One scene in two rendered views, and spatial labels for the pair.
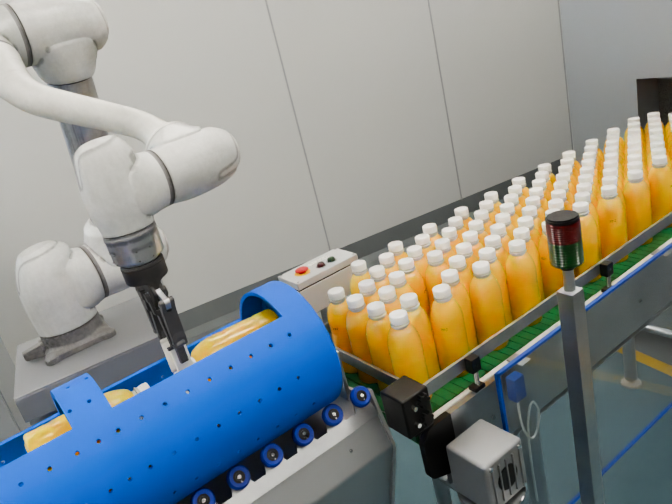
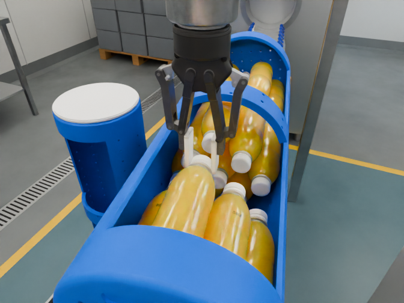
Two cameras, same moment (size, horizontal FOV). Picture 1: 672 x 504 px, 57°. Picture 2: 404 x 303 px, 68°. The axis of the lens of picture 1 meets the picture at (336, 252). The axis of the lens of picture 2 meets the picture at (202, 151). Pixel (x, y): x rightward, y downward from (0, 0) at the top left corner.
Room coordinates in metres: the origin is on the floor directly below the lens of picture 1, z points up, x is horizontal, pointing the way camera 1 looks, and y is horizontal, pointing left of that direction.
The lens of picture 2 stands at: (1.32, 0.05, 1.50)
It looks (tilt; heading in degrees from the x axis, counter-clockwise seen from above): 36 degrees down; 135
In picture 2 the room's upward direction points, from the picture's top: straight up
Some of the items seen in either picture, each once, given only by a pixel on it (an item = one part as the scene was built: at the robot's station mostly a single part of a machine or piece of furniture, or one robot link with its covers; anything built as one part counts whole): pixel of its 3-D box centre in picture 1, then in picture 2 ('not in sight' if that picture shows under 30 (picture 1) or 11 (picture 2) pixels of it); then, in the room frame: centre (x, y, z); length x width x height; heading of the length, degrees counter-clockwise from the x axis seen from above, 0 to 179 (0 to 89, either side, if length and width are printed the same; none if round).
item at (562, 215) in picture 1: (566, 253); not in sight; (1.09, -0.43, 1.18); 0.06 x 0.06 x 0.16
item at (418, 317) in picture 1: (417, 341); not in sight; (1.22, -0.13, 1.00); 0.07 x 0.07 x 0.19
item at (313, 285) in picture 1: (321, 281); not in sight; (1.56, 0.06, 1.05); 0.20 x 0.10 x 0.10; 121
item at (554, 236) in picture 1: (563, 229); not in sight; (1.09, -0.43, 1.23); 0.06 x 0.06 x 0.04
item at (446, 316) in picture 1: (449, 332); not in sight; (1.22, -0.20, 1.00); 0.07 x 0.07 x 0.19
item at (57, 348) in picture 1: (65, 334); not in sight; (1.53, 0.75, 1.09); 0.22 x 0.18 x 0.06; 118
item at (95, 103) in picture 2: not in sight; (97, 101); (0.43, 0.44, 1.03); 0.28 x 0.28 x 0.01
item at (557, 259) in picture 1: (565, 250); not in sight; (1.09, -0.43, 1.18); 0.06 x 0.06 x 0.05
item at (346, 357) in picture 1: (358, 363); not in sight; (1.24, 0.01, 0.96); 0.40 x 0.01 x 0.03; 31
